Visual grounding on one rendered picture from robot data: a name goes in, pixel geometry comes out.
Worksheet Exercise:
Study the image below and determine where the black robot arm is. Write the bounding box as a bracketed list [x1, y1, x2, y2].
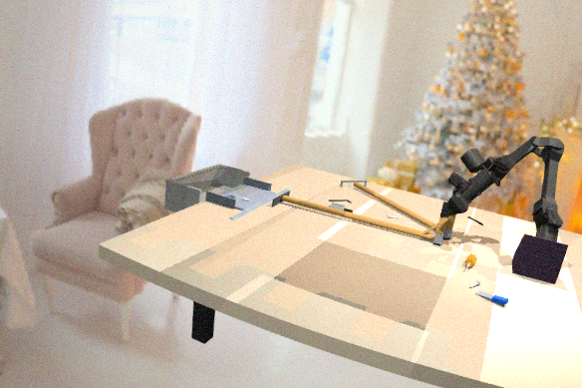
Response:
[447, 137, 564, 241]

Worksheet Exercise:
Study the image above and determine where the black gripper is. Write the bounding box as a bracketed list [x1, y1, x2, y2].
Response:
[440, 178, 483, 218]

